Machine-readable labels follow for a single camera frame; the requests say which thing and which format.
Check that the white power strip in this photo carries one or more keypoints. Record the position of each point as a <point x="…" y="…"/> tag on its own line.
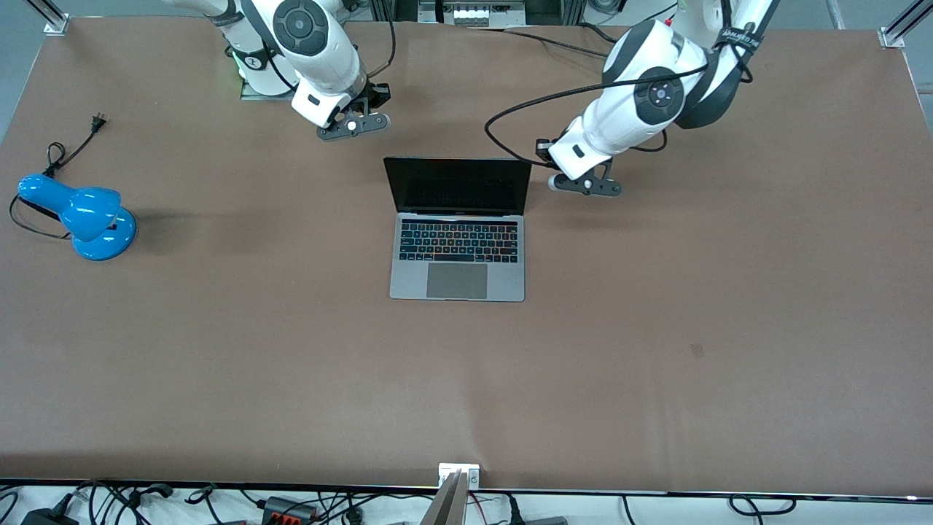
<point x="474" y="14"/>

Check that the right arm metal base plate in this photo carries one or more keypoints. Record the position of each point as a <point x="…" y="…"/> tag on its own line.
<point x="251" y="95"/>

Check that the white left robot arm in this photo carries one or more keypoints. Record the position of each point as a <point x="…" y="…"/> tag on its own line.
<point x="619" y="117"/>

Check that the blue desk lamp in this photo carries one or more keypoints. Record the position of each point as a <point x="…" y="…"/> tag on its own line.
<point x="91" y="211"/>

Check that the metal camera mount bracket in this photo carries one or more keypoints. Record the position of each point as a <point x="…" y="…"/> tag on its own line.
<point x="452" y="503"/>

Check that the black equipment rack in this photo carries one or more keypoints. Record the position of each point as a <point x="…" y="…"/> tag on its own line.
<point x="554" y="11"/>

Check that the orange black connector block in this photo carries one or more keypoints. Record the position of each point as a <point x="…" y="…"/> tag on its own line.
<point x="280" y="508"/>

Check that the black power adapter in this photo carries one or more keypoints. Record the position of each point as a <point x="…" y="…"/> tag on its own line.
<point x="44" y="518"/>

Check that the silver grey laptop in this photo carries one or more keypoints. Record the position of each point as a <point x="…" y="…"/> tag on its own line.
<point x="457" y="281"/>

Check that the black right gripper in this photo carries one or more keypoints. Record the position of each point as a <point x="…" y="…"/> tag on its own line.
<point x="377" y="95"/>

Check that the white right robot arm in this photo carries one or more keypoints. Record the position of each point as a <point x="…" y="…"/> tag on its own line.
<point x="321" y="58"/>

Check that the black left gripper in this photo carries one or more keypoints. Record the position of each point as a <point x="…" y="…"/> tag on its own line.
<point x="543" y="148"/>

